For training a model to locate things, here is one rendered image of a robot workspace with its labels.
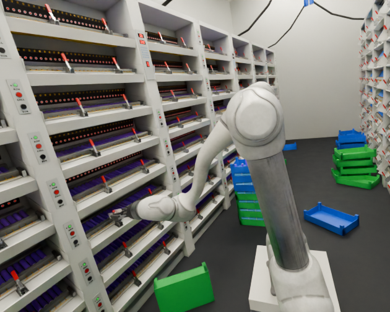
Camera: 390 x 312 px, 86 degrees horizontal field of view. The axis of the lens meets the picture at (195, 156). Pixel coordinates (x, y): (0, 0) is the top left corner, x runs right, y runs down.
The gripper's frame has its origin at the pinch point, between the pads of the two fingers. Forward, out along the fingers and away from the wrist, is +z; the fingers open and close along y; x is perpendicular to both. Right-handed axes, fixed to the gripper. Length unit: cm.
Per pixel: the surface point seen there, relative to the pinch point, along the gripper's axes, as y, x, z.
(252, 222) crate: 93, -65, -22
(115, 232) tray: -4.6, -8.2, -0.9
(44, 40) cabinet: 2, 92, -4
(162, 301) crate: 0, -53, -6
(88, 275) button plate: -22.7, -18.1, 1.1
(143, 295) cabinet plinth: 2, -55, 14
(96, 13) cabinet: 36, 110, -8
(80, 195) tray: -11.7, 16.6, 0.0
